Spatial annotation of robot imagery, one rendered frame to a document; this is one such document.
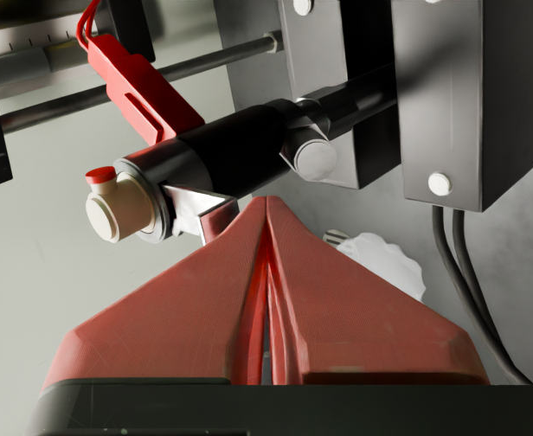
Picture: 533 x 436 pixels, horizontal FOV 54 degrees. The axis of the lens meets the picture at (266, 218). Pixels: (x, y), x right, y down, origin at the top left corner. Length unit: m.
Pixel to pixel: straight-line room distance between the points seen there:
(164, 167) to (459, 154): 0.12
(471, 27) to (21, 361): 0.41
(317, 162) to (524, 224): 0.26
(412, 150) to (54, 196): 0.31
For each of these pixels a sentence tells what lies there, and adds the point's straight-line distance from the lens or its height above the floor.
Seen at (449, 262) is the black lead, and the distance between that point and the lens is 0.24.
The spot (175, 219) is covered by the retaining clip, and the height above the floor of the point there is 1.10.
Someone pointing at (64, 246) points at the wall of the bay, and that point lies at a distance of 0.47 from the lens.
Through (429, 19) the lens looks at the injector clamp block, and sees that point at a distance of 0.22.
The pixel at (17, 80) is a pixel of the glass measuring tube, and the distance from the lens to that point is 0.41.
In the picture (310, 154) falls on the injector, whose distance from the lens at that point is 0.16.
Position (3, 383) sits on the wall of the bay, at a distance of 0.50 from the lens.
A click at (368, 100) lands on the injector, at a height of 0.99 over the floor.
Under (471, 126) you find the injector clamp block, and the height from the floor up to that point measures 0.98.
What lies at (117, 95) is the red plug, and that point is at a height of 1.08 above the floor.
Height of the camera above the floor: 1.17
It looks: 36 degrees down
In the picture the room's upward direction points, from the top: 120 degrees counter-clockwise
